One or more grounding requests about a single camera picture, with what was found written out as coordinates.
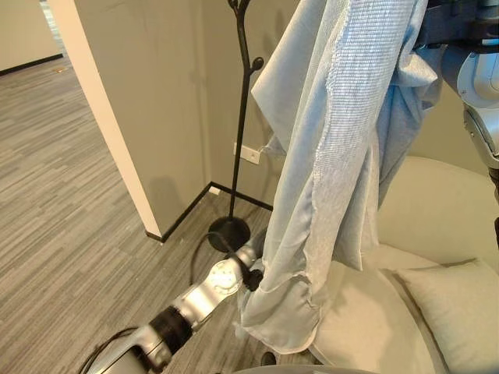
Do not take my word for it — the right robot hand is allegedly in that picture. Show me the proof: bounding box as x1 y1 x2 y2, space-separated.
419 0 479 47

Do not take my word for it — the light blue mesh garment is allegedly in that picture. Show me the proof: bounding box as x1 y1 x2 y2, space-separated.
232 0 444 355

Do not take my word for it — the cream upholstered sofa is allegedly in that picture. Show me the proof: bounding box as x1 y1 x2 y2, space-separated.
310 155 499 374

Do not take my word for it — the black metal coat rack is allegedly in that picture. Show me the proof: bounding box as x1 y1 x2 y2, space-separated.
208 0 266 251

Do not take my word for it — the beige throw pillow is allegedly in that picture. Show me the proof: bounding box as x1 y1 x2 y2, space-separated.
396 258 499 374

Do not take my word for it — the black baseboard strip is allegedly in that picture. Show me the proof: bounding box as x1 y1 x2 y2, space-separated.
143 181 274 245

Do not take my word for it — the white wall outlet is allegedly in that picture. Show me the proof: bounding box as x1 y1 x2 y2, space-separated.
233 142 261 164

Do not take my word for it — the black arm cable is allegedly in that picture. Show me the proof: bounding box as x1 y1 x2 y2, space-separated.
189 231 250 291

